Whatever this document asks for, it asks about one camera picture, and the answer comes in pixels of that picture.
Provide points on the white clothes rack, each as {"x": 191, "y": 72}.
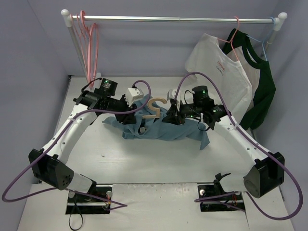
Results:
{"x": 279, "y": 19}

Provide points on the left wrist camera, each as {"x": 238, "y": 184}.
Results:
{"x": 133, "y": 95}

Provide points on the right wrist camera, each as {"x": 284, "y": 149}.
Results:
{"x": 173, "y": 96}

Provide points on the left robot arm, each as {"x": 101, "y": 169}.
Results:
{"x": 49, "y": 163}

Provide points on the green and white shirt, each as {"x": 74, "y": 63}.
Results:
{"x": 259, "y": 74}

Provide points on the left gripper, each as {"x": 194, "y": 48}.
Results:
{"x": 127, "y": 111}

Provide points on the pink hanger bundle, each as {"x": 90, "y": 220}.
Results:
{"x": 88, "y": 44}

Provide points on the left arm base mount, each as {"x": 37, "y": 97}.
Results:
{"x": 81, "y": 204}

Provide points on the tan wooden hanger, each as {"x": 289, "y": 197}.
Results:
{"x": 154, "y": 108}

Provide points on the teal blue t shirt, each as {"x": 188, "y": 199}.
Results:
{"x": 156, "y": 129}

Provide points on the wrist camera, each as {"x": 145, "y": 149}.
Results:
{"x": 173, "y": 96}
{"x": 133, "y": 95}

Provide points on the blue hanger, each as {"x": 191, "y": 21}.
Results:
{"x": 264, "y": 40}

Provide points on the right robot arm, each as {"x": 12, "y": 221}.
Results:
{"x": 265, "y": 168}

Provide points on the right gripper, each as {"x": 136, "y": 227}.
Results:
{"x": 174, "y": 112}

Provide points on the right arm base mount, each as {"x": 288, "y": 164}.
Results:
{"x": 214, "y": 199}

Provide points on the white t shirt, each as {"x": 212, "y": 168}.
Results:
{"x": 228, "y": 75}

